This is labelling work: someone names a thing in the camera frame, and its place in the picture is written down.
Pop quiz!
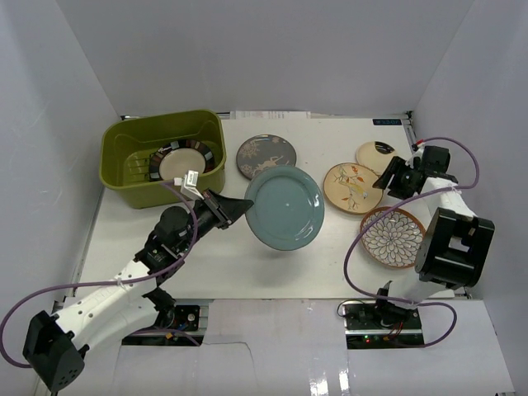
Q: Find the beige plate with bird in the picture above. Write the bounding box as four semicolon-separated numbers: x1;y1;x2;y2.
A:
323;163;384;215

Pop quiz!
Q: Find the blue-grey glazed plate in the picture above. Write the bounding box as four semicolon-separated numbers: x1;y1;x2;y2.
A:
245;165;325;252

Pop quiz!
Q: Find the grey plate with deer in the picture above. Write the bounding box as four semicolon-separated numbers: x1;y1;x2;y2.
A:
236;134;297;180

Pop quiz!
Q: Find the dark striped rim plate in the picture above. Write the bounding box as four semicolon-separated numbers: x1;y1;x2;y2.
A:
148;139;215;182

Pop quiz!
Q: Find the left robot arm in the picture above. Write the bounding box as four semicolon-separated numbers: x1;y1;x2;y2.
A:
22;190;253;393

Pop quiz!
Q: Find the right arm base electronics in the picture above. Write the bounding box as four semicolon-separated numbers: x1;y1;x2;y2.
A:
336;299;424;351

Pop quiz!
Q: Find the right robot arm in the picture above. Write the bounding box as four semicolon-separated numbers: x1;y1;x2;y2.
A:
372;141;495;329

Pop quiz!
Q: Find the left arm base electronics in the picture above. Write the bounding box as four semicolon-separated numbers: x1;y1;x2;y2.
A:
121;304;209;347

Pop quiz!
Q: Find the olive green plastic bin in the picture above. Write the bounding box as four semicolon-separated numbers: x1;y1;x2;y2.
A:
99;110;227;209

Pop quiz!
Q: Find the small cream plate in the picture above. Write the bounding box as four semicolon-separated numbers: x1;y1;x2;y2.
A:
356;141;398;175

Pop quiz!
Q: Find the white petal plate orange rim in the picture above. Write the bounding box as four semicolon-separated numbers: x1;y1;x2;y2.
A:
360;206;426;269

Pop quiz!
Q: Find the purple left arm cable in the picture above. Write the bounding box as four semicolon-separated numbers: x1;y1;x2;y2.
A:
0;181;203;368

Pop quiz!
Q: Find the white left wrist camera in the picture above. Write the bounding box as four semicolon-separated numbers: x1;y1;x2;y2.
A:
173;170;203;200

